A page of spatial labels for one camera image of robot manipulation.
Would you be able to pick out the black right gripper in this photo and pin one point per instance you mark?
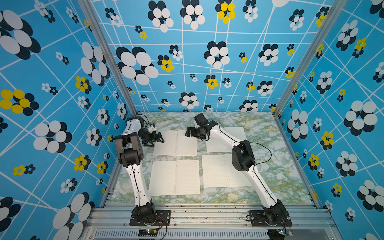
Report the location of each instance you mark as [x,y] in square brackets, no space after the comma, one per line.
[192,130]

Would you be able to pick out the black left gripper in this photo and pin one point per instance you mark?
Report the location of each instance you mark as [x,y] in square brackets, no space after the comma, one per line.
[152,139]

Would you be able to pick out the orange cover notebook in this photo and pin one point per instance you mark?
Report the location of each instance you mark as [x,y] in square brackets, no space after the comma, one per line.
[176,144]

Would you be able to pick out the green cover notebook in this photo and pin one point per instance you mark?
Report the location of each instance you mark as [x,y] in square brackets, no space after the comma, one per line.
[224,139]
[171,178]

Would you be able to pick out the lined notebook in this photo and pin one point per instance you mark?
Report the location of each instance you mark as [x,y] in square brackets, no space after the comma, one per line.
[219,172]

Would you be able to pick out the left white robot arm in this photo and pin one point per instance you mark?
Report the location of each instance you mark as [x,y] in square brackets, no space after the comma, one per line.
[129,146]

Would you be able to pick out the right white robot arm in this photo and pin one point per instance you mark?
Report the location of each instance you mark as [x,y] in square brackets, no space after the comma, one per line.
[243,160]

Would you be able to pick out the left controller board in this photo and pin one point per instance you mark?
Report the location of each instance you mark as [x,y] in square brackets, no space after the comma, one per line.
[148,233]

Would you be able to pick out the controller board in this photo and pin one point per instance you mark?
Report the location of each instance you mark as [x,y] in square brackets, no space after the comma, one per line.
[276,234]
[148,233]

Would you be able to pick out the right controller board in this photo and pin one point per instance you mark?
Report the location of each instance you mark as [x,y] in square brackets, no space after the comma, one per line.
[276,234]

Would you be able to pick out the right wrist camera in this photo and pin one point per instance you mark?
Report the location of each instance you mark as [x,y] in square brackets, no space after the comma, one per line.
[200,120]

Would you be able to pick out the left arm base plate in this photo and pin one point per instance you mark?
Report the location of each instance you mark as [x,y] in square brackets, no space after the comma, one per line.
[160,219]

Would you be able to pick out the aluminium frame rail front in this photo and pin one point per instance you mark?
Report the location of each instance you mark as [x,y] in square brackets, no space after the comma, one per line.
[211,222]

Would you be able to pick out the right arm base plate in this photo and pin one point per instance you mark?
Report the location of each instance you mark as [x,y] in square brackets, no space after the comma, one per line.
[265,219]

